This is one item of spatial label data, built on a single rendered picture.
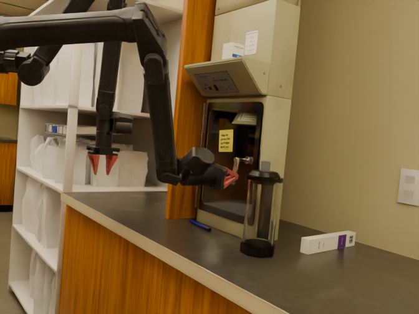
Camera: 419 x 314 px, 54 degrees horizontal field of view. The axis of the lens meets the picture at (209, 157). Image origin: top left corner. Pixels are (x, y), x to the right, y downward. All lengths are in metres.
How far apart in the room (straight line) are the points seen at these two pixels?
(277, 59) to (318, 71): 0.44
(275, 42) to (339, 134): 0.49
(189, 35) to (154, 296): 0.92
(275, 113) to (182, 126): 0.39
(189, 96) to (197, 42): 0.21
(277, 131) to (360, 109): 0.39
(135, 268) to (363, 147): 0.91
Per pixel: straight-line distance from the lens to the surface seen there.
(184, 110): 1.57
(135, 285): 1.46
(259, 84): 1.30
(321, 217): 1.72
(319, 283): 1.07
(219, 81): 1.41
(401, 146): 1.53
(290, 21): 1.42
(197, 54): 1.62
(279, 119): 1.37
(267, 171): 1.20
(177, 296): 1.24
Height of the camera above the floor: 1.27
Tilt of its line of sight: 3 degrees down
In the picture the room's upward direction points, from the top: 5 degrees clockwise
